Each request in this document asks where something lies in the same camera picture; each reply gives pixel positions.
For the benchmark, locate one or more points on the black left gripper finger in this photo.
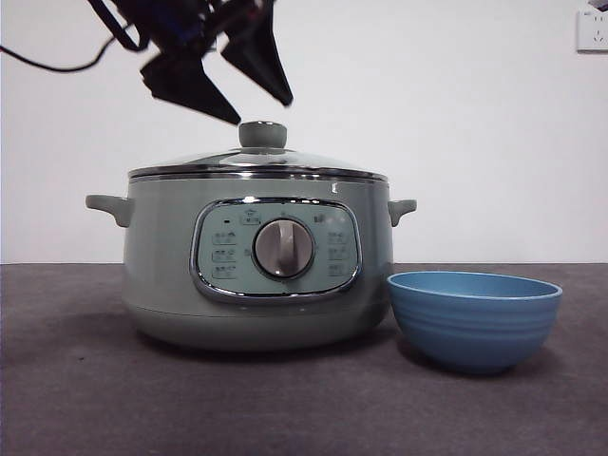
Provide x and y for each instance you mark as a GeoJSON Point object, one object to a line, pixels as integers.
{"type": "Point", "coordinates": [261, 57]}
{"type": "Point", "coordinates": [185, 83]}

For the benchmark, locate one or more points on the glass lid with green knob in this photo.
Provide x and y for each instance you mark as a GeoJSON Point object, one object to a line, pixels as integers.
{"type": "Point", "coordinates": [262, 135]}

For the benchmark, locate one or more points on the pale green electric steamer pot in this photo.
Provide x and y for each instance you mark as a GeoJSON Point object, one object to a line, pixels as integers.
{"type": "Point", "coordinates": [157, 266]}

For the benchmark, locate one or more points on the blue ribbed bowl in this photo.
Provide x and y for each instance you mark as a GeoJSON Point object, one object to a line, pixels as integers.
{"type": "Point", "coordinates": [475, 332]}

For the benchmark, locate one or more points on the white wall socket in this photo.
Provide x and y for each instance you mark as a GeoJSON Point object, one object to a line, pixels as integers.
{"type": "Point", "coordinates": [594, 32]}

